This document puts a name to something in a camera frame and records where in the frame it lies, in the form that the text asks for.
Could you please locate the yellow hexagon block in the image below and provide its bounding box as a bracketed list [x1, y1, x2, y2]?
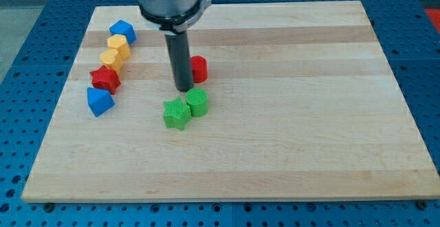
[107, 34, 131, 60]

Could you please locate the green cylinder block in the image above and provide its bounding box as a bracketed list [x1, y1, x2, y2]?
[186, 88, 209, 117]

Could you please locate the yellow heart block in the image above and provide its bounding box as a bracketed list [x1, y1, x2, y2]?
[99, 49, 124, 74]

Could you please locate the red cylinder block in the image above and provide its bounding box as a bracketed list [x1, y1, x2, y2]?
[190, 56, 208, 83]

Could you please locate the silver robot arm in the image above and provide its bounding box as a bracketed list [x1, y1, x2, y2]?
[138, 0, 212, 35]

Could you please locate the wooden board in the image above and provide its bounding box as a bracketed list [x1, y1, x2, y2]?
[22, 1, 439, 203]

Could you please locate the blue triangle block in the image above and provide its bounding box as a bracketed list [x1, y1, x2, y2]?
[87, 87, 115, 117]

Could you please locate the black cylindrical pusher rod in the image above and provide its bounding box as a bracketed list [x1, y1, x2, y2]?
[165, 31, 194, 92]

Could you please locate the green star block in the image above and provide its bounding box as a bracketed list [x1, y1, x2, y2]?
[163, 97, 192, 130]

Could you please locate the blue cube block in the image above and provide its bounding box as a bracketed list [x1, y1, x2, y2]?
[109, 20, 137, 44]

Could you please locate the red star block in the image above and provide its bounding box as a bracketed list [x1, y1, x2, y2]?
[89, 65, 121, 95]

